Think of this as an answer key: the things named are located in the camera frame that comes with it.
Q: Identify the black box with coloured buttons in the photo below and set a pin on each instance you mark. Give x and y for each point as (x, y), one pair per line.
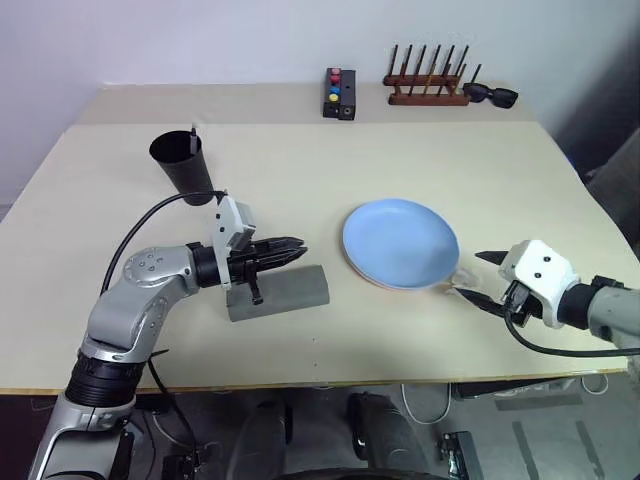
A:
(340, 94)

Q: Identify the black floor device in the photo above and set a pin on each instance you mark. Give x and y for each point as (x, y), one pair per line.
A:
(460, 455)

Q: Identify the blue plate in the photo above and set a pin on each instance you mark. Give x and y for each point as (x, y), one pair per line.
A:
(400, 242)

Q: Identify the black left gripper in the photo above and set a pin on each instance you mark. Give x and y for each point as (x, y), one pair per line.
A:
(245, 260)

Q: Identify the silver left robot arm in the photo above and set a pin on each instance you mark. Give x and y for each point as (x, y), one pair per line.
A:
(145, 280)

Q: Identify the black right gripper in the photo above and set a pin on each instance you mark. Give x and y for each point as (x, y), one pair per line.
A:
(522, 305)

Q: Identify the grey fabric cushion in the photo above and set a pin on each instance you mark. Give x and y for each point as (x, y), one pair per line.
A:
(617, 205)

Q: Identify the grey glasses case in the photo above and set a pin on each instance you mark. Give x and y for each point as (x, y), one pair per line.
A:
(295, 290)

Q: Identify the dark gel pen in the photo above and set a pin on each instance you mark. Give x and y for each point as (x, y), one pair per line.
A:
(193, 142)

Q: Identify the black plastic cup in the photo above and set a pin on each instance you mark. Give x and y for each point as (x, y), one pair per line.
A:
(187, 172)

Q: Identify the white paper ball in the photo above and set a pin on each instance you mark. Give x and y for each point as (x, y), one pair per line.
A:
(462, 280)

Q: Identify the brown wooden peg rack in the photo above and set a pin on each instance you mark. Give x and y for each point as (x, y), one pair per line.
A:
(430, 92)

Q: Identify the black table frame bar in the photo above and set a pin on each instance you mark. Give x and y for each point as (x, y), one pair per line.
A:
(520, 389)

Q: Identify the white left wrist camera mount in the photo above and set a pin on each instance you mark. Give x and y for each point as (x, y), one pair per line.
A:
(225, 225)

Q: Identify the pink plate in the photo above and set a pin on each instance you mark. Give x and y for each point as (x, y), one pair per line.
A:
(385, 287)

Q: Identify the black floor clamp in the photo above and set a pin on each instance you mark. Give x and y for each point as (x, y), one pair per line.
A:
(192, 460)

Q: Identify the dark rounded shape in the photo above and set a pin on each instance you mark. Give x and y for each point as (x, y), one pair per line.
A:
(262, 440)
(387, 435)

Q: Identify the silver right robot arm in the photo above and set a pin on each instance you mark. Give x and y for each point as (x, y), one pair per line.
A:
(607, 310)

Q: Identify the black sunglasses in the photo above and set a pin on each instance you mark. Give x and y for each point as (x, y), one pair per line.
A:
(492, 95)

